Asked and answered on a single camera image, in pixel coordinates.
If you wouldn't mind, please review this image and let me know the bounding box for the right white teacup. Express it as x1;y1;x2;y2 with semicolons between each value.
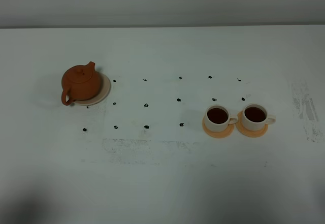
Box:
239;104;276;131

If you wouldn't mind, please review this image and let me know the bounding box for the left orange coaster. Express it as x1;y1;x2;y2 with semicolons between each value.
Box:
202;119;235;139

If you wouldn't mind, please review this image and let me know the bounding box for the right orange coaster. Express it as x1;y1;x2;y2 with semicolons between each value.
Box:
235;111;268;138

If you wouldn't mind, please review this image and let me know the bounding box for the orange coaster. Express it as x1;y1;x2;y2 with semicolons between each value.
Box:
202;119;235;139
235;111;268;138

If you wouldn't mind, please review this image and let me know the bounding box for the beige teapot saucer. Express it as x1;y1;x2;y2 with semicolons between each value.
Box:
73;72;111;106

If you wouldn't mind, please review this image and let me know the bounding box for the brown clay teapot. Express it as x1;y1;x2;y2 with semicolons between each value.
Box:
61;61;102;106

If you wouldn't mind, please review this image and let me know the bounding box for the left white teacup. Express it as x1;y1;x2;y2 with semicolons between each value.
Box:
203;105;238;133

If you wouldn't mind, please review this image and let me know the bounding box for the white teacup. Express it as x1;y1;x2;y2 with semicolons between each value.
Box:
203;105;238;133
239;104;276;131

